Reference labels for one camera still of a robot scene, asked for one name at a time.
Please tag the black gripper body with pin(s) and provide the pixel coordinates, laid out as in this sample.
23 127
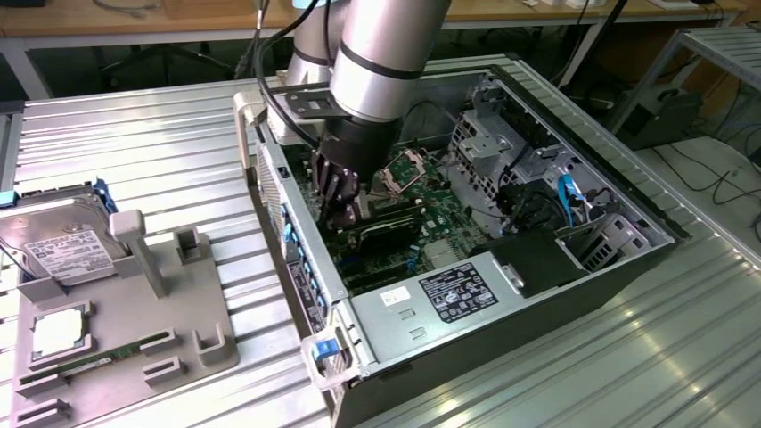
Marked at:
362 142

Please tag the black graphics card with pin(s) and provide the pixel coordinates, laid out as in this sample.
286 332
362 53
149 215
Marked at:
388 235

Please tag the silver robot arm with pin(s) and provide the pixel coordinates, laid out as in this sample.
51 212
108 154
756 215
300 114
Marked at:
374 67

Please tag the green motherboard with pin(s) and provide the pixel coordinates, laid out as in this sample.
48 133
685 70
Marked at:
442 223

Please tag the metal disk bay cage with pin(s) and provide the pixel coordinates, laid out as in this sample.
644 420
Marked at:
476 134

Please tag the grey power supply unit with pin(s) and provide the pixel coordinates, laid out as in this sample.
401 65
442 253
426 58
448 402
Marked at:
404 321

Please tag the black plastic fan shroud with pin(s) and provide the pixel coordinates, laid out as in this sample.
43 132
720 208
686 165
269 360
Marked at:
534 263

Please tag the blue disk caddy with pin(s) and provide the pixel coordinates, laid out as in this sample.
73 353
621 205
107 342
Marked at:
104 196

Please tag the black office chair base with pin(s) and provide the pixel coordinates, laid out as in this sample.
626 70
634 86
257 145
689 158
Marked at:
167 58

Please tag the open black PC case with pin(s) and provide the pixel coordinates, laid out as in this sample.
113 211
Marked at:
476 352

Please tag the wooden desk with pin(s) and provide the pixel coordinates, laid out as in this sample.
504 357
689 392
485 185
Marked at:
179 22

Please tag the grey parts rack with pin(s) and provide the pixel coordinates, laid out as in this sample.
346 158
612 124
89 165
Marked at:
119 321

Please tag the hard disk with white label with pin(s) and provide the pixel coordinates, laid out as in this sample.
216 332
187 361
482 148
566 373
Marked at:
59 249

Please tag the black box on floor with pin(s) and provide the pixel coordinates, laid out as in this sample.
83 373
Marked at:
660 118

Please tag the green RAM stick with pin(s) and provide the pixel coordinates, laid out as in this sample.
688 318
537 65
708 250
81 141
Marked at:
101 359

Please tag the silver CPU chip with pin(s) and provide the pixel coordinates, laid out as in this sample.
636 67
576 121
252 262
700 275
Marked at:
56 332

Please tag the metal slat shelf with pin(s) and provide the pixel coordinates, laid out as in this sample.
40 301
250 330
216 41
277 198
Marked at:
725 44

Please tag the CPU socket with metal frame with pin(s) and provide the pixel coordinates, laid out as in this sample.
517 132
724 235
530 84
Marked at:
406 173

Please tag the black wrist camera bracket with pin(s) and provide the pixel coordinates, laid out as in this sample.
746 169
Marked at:
312 103

